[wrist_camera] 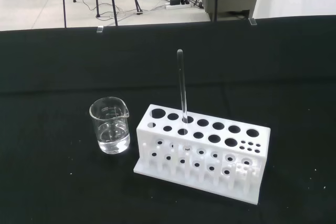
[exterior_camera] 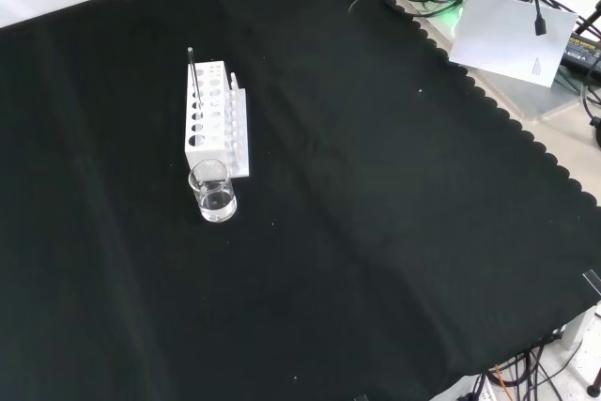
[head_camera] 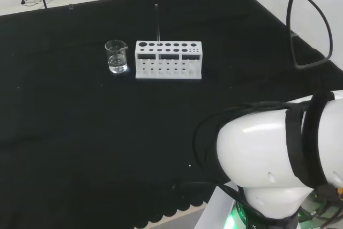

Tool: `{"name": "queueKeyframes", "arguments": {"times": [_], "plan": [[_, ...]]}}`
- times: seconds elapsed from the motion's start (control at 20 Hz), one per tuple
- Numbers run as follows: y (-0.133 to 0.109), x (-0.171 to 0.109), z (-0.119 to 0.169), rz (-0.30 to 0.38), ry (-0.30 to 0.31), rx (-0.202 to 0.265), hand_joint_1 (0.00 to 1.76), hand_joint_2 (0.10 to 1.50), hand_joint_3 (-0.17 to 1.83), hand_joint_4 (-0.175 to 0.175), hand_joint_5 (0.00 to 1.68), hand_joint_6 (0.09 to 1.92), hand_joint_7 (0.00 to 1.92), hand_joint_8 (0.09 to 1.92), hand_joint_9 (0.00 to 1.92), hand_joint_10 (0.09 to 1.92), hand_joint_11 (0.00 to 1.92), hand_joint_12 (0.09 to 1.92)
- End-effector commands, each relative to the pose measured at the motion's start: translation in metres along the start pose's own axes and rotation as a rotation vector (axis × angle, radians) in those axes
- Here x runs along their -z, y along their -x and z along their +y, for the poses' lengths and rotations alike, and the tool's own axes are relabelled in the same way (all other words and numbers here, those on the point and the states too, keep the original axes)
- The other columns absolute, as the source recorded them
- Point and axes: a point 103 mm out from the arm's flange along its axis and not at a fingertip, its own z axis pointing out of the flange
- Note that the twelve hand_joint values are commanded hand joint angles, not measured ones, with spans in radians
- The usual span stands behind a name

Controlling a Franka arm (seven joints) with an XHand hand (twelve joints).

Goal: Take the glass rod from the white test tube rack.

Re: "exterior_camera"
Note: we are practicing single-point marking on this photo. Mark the black scalloped bench cloth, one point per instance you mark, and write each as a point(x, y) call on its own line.
point(328, 232)

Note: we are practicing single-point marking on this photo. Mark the small clear glass beaker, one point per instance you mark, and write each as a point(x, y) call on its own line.
point(216, 206)

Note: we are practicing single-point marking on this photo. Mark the black power adapter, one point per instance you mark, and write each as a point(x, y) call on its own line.
point(582, 51)

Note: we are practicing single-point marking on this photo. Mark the clear glass rod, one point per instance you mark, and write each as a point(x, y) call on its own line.
point(191, 65)

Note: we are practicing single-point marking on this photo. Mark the white test tube rack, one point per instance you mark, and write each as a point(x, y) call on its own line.
point(211, 154)

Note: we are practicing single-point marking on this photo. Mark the black tripod leg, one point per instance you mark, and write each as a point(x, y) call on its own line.
point(592, 20)

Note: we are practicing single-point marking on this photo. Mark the clear tape strip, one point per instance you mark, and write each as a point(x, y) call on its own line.
point(592, 281)

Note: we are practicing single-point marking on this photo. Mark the white paper sheet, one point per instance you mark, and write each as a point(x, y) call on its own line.
point(497, 39)

